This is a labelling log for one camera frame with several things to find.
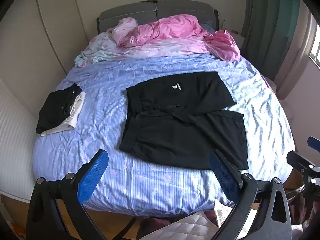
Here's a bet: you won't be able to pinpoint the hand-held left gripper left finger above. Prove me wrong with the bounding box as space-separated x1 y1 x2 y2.
26 149 109 240

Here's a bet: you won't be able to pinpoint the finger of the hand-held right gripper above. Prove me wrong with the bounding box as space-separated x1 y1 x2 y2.
307 136 320 155
286 151 320 178

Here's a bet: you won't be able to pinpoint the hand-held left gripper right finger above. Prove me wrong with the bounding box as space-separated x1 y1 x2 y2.
208 149 292 240

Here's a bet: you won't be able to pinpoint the black pants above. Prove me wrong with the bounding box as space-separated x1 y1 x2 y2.
118 71 249 170

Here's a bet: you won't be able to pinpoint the bed with blue striped sheet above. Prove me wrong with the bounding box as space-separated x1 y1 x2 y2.
32 52 295 217

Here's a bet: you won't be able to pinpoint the white quilted cloth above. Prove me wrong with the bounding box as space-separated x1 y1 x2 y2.
140 200 250 240

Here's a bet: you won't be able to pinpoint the folded white garment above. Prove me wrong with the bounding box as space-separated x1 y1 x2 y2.
40 92 86 137

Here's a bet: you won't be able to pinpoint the folded black garment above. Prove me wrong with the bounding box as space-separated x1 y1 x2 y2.
36 84 83 135

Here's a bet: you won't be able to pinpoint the white radiator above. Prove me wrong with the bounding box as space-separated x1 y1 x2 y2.
0 79 42 202

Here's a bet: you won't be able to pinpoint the window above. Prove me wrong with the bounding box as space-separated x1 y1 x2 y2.
309 22 320 68

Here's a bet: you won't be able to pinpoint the light floral blanket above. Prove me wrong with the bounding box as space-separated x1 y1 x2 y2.
74 17 138 68

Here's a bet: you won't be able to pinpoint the green curtain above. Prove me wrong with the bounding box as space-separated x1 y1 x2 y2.
241 0 310 98

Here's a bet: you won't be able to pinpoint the pink duvet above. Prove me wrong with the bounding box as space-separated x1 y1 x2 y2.
117 14 241 62

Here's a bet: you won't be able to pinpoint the grey headboard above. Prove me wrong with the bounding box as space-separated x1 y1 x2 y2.
96 0 220 33

